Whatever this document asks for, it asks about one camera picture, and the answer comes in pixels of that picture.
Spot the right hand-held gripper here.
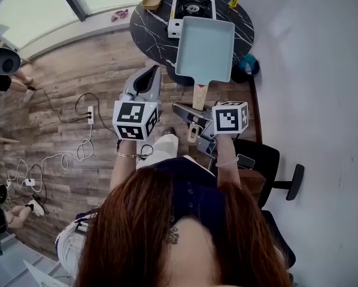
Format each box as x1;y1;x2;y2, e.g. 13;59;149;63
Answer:
172;101;249;158

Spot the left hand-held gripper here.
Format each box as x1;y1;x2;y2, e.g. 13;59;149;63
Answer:
112;65;163;142

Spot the light blue rectangular pan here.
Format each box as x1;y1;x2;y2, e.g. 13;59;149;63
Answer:
174;16;236;144

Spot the person's left forearm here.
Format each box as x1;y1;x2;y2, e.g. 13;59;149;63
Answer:
109;138;144;193

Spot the person's right forearm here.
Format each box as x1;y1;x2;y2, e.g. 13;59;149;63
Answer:
215;133;242;188

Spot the black round stool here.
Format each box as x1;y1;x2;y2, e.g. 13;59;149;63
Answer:
230;54;261;84

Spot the pale pink wrist bangle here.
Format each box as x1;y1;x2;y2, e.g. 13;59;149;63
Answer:
215;156;239;167

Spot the purple toy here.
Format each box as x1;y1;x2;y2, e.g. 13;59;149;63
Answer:
111;9;129;23

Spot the person's dark blue top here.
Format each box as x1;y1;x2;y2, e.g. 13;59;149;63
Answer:
153;156;227;239

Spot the teal bottle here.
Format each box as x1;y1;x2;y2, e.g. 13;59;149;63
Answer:
238;54;259;76

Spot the black phone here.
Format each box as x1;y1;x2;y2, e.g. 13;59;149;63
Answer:
236;153;256;170

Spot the yellow rectangular tray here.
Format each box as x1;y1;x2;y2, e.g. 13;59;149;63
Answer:
141;0;163;11

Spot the black office chair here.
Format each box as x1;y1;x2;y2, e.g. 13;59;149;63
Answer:
232;138;305;271

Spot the brown wooden stool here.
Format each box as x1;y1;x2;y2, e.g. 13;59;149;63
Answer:
238;168;266;203

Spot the person's bare neck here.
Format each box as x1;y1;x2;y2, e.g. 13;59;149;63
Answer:
157;216;224;287

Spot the white paper sheet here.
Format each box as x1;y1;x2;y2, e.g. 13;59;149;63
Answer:
22;258;63;287

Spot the black floor cable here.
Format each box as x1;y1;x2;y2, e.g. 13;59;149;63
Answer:
74;92;120;139
28;163;50;215
32;85;92;124

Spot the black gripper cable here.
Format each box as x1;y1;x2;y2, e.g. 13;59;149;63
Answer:
135;143;154;161

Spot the dark wooden rail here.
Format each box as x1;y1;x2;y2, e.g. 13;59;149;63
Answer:
247;76;263;145

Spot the white floor cable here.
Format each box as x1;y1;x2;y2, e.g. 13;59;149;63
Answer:
5;123;95;191

